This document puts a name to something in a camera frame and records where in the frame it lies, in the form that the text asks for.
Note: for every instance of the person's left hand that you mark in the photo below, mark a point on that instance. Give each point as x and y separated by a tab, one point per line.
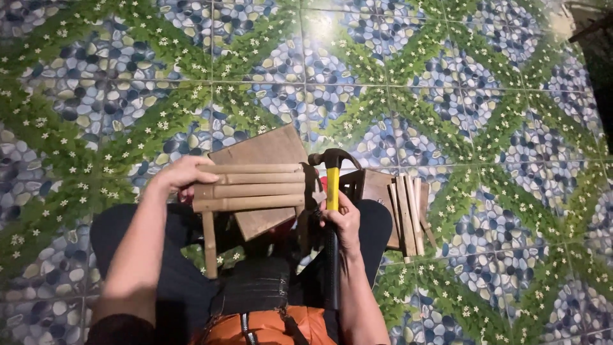
179	176

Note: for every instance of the person's right hand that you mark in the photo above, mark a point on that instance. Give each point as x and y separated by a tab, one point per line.
345	225

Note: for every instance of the yellow and black claw hammer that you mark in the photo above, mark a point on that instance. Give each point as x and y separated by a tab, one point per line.
333	188

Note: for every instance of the bamboo slat frame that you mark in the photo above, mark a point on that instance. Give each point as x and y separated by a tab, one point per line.
254	189

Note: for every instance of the dark brown wooden box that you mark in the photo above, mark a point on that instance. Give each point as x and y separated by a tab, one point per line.
376	188

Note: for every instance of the pile of bamboo strips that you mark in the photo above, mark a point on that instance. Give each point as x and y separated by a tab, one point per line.
407	215

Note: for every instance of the black trousers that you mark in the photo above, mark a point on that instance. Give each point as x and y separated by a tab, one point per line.
182	268

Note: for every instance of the brown wooden board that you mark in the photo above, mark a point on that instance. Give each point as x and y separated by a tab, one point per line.
268	146

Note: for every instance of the black chest harness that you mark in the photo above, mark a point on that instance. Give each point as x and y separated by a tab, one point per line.
254	285

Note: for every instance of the orange shirt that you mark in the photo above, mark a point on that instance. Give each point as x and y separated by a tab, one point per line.
270	328

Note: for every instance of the dark wooden furniture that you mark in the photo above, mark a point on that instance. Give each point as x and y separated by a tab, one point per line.
598	57

